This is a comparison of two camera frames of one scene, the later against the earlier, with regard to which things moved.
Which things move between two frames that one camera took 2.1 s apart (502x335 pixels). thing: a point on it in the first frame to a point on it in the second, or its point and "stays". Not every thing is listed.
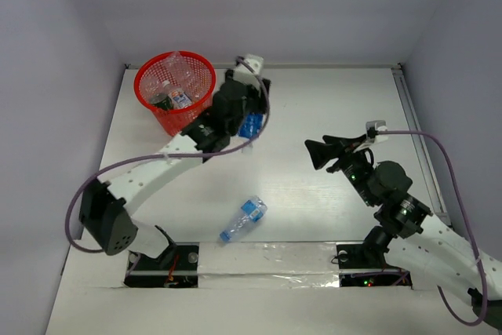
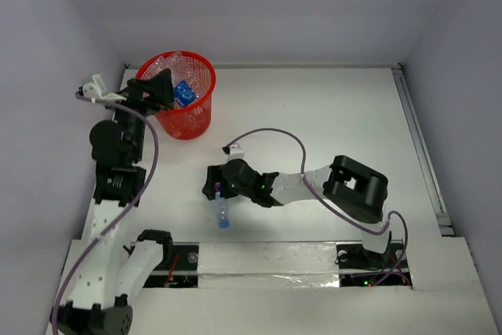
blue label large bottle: [250, 129] to [183, 94]
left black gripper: [258, 92] to [138, 90]
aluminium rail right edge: [408, 101] stays
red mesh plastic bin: [177, 85] stays
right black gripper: [320, 153] to [214, 175]
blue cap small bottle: [250, 212] to [223, 209]
